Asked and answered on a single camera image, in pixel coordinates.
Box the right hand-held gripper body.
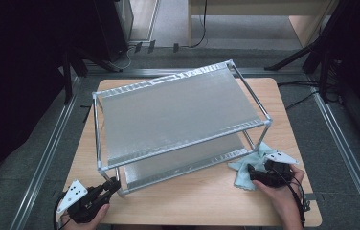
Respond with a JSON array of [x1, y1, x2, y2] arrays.
[[259, 151, 299, 188]]

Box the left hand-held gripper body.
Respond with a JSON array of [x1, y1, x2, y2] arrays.
[[56, 179, 112, 224]]

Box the light blue cleaning cloth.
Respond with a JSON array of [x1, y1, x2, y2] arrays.
[[227, 141, 280, 192]]

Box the grey two-tier metal rack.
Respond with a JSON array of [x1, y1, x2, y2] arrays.
[[91, 58, 273, 196]]

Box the person's left hand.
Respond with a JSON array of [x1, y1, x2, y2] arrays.
[[60, 203, 110, 230]]

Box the person's right hand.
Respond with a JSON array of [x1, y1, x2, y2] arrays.
[[253, 164, 306, 219]]

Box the black tripod stand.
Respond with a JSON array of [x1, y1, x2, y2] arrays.
[[263, 0, 345, 104], [60, 47, 124, 105]]

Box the black computer tower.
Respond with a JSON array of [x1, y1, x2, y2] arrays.
[[93, 0, 134, 62]]

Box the light wooden desk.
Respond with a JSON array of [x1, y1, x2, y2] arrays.
[[187, 0, 340, 49]]

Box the right hand-held gripper cable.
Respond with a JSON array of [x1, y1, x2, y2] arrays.
[[273, 169, 311, 228]]

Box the hand-held gripper cable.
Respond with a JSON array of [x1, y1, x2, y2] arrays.
[[53, 191, 72, 230], [273, 169, 311, 228]]

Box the left hand-held gripper cable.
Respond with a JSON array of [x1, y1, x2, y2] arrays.
[[53, 191, 72, 230]]

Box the black floor cable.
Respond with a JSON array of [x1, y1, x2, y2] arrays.
[[284, 90, 320, 111], [277, 80, 321, 88]]

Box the white floor cable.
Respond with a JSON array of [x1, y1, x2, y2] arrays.
[[116, 45, 138, 70]]

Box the hanging black cable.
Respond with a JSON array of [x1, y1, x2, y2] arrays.
[[190, 0, 209, 49]]

